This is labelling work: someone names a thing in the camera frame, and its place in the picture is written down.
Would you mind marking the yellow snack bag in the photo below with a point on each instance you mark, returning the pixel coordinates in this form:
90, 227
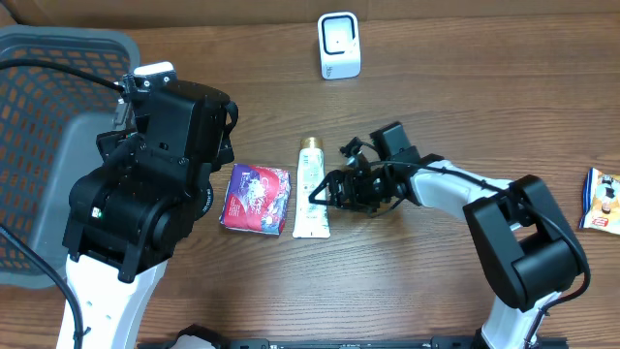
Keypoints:
600, 201

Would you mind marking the white bamboo print tube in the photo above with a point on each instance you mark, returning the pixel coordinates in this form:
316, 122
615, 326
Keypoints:
311, 220

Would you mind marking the white barcode scanner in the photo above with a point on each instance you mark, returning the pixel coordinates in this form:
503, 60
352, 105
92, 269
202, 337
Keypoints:
339, 45

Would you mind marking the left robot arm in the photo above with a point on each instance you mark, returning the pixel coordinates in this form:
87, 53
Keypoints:
127, 216

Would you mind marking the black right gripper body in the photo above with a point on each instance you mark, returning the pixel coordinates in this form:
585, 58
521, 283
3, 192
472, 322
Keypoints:
365, 187

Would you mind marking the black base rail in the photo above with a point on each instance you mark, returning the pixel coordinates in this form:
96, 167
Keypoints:
199, 337

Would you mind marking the red purple pad pack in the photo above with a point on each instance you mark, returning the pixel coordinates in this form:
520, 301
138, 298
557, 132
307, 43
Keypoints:
257, 200

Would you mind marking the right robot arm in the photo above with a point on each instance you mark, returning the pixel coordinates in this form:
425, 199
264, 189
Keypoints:
529, 254

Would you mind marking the grey plastic basket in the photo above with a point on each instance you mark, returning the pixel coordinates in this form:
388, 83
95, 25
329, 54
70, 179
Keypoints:
50, 122

